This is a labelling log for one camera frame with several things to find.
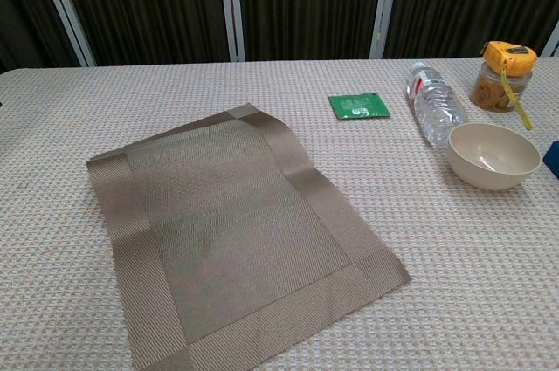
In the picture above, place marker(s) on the brown woven placemat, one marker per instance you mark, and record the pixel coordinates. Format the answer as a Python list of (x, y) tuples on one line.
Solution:
[(227, 222)]

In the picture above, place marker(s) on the beige bowl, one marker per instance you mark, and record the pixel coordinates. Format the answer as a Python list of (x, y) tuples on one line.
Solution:
[(493, 170)]

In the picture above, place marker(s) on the green sachet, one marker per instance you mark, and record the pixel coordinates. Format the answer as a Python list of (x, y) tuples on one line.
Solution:
[(358, 105)]

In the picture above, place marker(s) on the clear plastic water bottle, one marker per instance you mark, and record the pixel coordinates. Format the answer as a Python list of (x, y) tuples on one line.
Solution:
[(436, 105)]

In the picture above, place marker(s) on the beige woven tablecloth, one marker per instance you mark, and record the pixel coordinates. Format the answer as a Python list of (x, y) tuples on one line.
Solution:
[(87, 105)]

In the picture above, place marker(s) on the jar of rubber bands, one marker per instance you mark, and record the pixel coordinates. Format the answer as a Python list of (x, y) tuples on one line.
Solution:
[(489, 94)]

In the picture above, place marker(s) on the yellow tape measure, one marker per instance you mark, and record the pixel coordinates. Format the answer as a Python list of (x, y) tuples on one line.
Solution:
[(511, 59)]

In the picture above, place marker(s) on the blue toy brick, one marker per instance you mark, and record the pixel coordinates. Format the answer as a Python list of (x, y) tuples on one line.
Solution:
[(554, 159)]

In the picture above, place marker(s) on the white partition post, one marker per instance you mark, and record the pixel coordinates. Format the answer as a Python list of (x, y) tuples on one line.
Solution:
[(232, 8), (64, 8), (384, 4), (552, 43)]

